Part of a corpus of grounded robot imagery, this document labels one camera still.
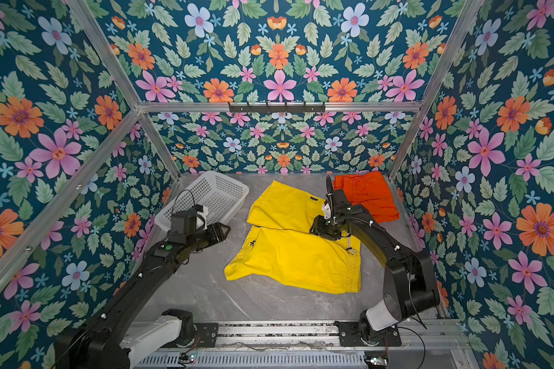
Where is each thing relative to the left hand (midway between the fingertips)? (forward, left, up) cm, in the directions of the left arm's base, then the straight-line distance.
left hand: (227, 224), depth 80 cm
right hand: (0, -31, -7) cm, 32 cm away
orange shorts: (+26, -63, -17) cm, 70 cm away
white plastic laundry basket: (+28, +10, -18) cm, 35 cm away
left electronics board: (-36, +13, -19) cm, 43 cm away
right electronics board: (-41, -47, -19) cm, 65 cm away
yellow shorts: (-2, -19, -15) cm, 24 cm away
